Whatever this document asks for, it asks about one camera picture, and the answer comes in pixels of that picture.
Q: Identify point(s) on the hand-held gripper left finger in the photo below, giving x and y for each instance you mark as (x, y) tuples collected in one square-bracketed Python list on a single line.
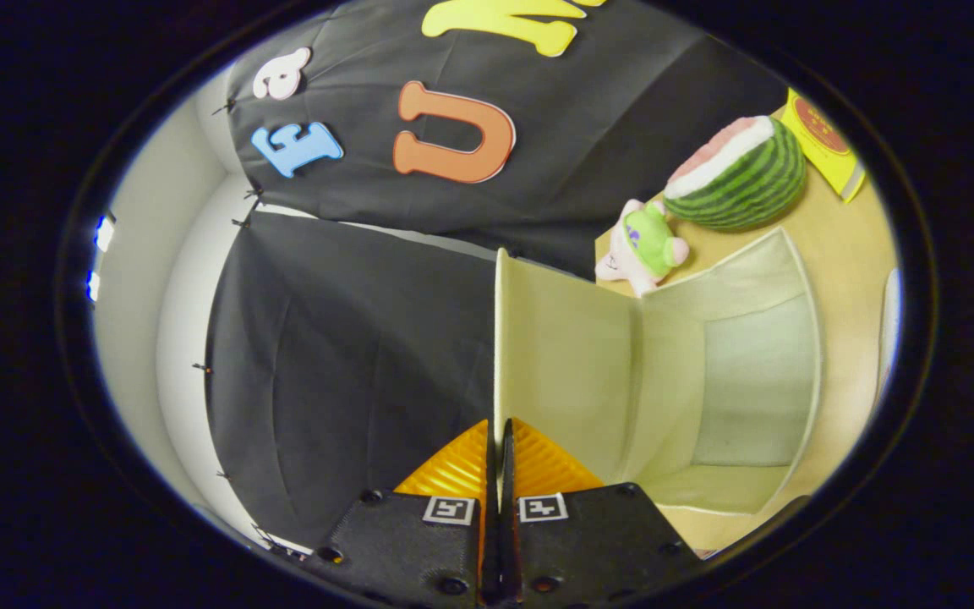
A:
[(411, 541)]

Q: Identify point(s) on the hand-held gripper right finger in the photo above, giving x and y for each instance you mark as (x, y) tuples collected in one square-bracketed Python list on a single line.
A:
[(597, 541)]

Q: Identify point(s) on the beige fabric storage box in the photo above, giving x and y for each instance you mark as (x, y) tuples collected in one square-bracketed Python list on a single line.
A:
[(571, 364)]

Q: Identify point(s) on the pink and green plush toy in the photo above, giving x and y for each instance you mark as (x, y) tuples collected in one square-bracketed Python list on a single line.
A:
[(643, 245)]

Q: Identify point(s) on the watermelon slice plush toy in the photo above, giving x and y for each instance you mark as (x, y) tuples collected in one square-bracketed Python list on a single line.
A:
[(741, 182)]

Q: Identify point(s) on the yellow book with red circle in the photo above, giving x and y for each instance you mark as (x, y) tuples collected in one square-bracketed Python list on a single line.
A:
[(825, 139)]

